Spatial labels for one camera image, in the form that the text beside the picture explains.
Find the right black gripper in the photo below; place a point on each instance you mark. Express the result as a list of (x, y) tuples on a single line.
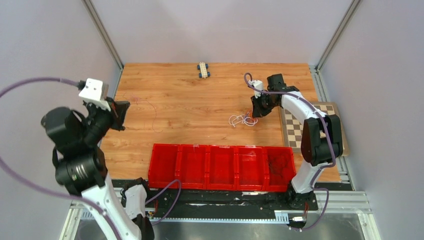
[(258, 111)]

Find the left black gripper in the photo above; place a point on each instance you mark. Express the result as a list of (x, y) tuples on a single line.
[(118, 108)]

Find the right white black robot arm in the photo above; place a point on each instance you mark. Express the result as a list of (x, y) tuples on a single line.
[(321, 141)]

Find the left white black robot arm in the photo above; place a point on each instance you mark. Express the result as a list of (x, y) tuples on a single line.
[(80, 166)]

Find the wooden chessboard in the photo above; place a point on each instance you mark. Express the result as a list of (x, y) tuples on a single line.
[(292, 129)]

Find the red bin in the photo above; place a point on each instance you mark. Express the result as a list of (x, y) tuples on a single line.
[(281, 168), (222, 168), (251, 165), (193, 166), (162, 165)]

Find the red bin rightmost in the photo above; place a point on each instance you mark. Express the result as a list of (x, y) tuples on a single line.
[(281, 168)]

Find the red bin middle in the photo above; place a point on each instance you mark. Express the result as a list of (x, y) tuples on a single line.
[(222, 168)]

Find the white blue toy car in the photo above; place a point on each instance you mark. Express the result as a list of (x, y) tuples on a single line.
[(203, 70)]

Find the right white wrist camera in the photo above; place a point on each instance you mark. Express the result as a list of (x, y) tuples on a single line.
[(258, 87)]

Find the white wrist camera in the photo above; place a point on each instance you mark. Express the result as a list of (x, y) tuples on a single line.
[(95, 92), (258, 87)]

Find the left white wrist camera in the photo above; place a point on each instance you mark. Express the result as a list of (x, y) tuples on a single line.
[(95, 92)]

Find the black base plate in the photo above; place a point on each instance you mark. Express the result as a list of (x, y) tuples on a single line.
[(203, 204)]

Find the aluminium frame rail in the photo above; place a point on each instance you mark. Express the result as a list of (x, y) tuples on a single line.
[(339, 201)]

